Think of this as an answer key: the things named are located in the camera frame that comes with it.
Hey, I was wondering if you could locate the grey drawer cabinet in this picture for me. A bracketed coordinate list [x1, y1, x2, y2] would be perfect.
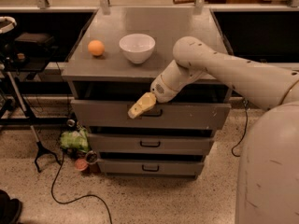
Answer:
[63, 7, 231, 178]

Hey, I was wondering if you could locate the black grabber tool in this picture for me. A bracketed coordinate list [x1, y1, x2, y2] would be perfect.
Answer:
[7, 72, 61, 173]

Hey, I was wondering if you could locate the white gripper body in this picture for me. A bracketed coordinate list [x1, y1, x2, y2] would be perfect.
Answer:
[150, 74, 179, 103]

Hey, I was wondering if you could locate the small orange fruit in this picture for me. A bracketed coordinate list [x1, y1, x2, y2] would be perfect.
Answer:
[88, 40, 105, 56]

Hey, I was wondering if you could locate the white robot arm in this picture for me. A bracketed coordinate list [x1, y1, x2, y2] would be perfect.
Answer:
[128, 36, 299, 224]

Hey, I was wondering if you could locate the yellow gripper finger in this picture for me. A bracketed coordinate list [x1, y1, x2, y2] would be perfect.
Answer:
[128, 92, 156, 119]

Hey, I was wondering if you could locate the black shoe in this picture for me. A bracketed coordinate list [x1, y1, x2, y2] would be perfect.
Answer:
[0, 189, 22, 224]

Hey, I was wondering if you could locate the black floor cable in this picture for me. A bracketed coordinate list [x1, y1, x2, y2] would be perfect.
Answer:
[230, 98, 250, 158]
[50, 151, 113, 224]

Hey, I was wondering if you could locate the grey drawer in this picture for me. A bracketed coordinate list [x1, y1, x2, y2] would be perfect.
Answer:
[97, 159, 204, 176]
[71, 100, 231, 130]
[88, 133, 213, 155]

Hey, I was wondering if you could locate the white ceramic bowl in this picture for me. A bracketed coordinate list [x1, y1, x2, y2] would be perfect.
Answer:
[119, 34, 156, 64]

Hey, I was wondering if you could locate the small round tin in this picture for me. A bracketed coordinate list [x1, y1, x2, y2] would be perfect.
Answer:
[85, 151, 98, 165]

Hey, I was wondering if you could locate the black box on stand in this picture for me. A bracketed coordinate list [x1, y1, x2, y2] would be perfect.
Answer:
[14, 33, 55, 51]

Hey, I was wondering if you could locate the black floor cable right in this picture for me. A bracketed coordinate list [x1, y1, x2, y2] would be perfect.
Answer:
[230, 98, 250, 158]

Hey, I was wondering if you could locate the grey bottom drawer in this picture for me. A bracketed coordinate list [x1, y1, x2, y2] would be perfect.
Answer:
[97, 159, 204, 176]

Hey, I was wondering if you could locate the black floor cable left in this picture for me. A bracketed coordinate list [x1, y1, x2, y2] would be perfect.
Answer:
[50, 151, 113, 224]

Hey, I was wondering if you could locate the grey top drawer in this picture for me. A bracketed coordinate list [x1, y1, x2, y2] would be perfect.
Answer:
[71, 100, 231, 130]

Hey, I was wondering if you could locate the red round can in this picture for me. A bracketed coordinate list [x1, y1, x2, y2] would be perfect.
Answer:
[75, 159, 89, 172]

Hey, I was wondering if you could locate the grey middle drawer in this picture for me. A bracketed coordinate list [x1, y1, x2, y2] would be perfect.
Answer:
[88, 133, 213, 155]

